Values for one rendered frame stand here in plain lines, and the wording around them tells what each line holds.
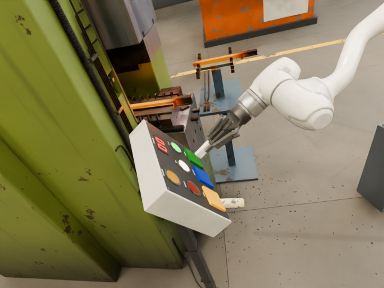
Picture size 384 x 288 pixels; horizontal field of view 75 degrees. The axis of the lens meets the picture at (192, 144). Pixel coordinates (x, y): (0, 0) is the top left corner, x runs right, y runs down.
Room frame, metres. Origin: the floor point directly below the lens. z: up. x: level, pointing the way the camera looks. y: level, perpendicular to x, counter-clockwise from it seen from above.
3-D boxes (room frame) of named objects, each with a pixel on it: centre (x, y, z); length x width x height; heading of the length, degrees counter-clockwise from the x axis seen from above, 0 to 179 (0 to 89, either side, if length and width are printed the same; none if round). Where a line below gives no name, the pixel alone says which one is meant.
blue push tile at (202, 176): (0.58, 0.00, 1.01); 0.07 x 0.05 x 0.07; 7
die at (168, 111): (1.18, 0.23, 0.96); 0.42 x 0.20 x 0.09; 72
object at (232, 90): (1.53, -0.29, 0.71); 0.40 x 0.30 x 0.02; 166
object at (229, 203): (0.76, 0.05, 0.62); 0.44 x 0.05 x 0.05; 72
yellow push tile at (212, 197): (0.48, -0.01, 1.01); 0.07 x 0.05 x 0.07; 7
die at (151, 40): (1.18, 0.23, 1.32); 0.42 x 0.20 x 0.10; 72
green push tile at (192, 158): (0.67, 0.01, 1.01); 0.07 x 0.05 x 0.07; 7
